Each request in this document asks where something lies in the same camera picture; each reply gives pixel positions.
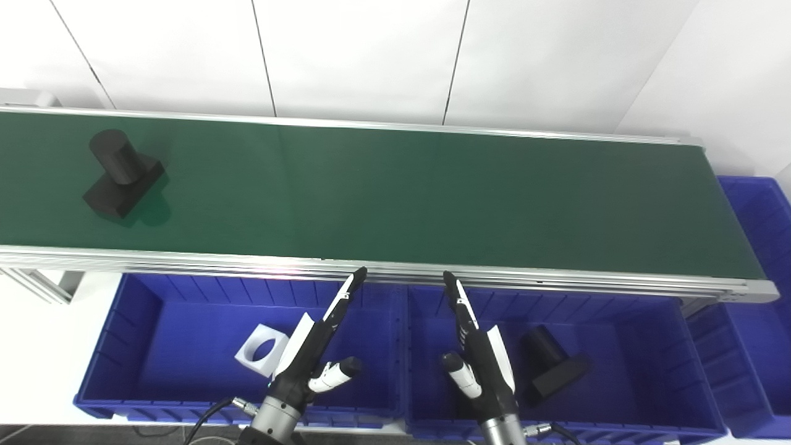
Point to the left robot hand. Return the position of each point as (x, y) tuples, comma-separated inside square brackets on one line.
[(309, 358)]

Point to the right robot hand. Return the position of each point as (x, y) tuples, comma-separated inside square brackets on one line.
[(488, 371)]

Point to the black cylinder block part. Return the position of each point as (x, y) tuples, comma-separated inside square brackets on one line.
[(556, 371), (120, 179)]

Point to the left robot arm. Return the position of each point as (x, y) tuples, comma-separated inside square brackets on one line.
[(275, 423)]

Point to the blue plastic bin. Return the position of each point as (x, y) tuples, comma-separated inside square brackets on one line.
[(630, 358), (757, 259), (185, 346)]

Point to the green conveyor belt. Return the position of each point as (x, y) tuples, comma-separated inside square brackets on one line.
[(395, 198)]

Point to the grey conveyor motor housing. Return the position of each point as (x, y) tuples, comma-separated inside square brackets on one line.
[(31, 97)]

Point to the white block with round hole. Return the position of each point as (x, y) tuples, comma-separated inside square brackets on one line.
[(250, 358)]

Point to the aluminium conveyor support frame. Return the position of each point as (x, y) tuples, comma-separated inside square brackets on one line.
[(49, 285)]

